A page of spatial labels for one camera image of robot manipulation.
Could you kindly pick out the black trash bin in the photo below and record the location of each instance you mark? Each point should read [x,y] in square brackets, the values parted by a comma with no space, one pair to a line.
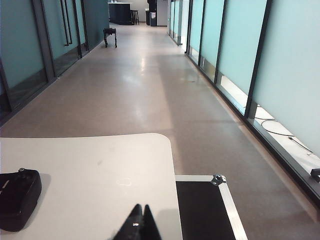
[151,18]

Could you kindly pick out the tall black cabinet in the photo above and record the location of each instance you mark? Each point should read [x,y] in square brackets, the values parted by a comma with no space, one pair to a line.
[152,5]

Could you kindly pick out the dark blue bar counter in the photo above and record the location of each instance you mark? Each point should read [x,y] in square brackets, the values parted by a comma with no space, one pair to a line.
[120,13]

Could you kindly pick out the black flight case aluminium edges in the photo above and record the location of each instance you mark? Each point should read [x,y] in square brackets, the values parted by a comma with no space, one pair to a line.
[202,212]

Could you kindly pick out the black remote control with joysticks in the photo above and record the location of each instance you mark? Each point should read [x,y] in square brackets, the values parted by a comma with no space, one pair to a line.
[17,197]

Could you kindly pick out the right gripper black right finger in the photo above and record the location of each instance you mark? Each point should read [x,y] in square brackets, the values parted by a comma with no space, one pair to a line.
[151,225]

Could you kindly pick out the dark wooden bar stool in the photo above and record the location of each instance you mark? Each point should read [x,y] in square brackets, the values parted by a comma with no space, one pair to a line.
[135,17]

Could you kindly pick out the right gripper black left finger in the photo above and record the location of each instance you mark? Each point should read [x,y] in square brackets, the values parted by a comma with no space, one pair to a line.
[132,225]

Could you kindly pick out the black quadruped robot dog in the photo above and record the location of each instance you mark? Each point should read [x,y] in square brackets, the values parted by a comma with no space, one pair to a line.
[110,33]

